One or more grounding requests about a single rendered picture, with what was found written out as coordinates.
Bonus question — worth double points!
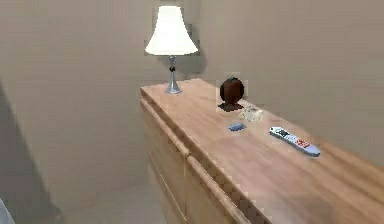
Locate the white remote control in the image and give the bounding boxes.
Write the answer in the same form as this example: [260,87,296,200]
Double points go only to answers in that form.
[269,126,321,158]

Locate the dark brown round ornament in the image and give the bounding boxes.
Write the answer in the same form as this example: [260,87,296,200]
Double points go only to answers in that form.
[217,76,245,113]

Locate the white shade table lamp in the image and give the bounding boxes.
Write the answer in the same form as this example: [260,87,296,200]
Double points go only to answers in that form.
[144,5,200,95]

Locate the light wooden sideboard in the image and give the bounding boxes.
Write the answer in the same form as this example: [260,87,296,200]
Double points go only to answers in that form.
[139,78,384,224]

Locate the small blue card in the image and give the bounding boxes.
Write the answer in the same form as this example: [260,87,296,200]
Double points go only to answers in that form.
[228,122,247,132]

